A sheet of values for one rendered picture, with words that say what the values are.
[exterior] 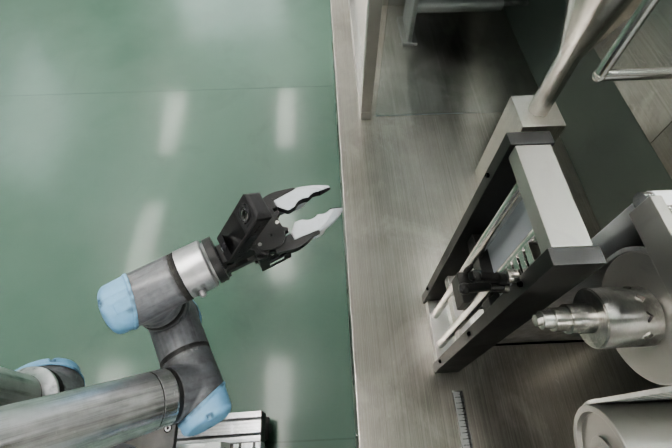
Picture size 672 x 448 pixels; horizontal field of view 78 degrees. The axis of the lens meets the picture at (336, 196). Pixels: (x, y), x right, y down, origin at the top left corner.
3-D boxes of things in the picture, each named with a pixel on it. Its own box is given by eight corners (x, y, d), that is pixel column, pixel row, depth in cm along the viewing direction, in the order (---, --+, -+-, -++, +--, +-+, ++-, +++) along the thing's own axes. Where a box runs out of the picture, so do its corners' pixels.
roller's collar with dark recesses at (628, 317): (565, 299, 50) (593, 279, 44) (614, 297, 50) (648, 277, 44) (585, 354, 46) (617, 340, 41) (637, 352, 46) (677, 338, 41)
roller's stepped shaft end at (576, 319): (525, 310, 47) (536, 301, 44) (576, 308, 47) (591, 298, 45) (533, 339, 45) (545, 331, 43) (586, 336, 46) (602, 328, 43)
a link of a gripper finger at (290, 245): (312, 216, 65) (259, 233, 63) (313, 212, 63) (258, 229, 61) (322, 243, 63) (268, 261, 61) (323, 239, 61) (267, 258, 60)
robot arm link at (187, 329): (172, 374, 67) (146, 361, 58) (153, 315, 73) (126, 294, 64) (218, 349, 70) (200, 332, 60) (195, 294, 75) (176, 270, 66)
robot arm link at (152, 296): (114, 299, 63) (86, 278, 56) (184, 266, 66) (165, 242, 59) (128, 345, 59) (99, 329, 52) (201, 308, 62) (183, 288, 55)
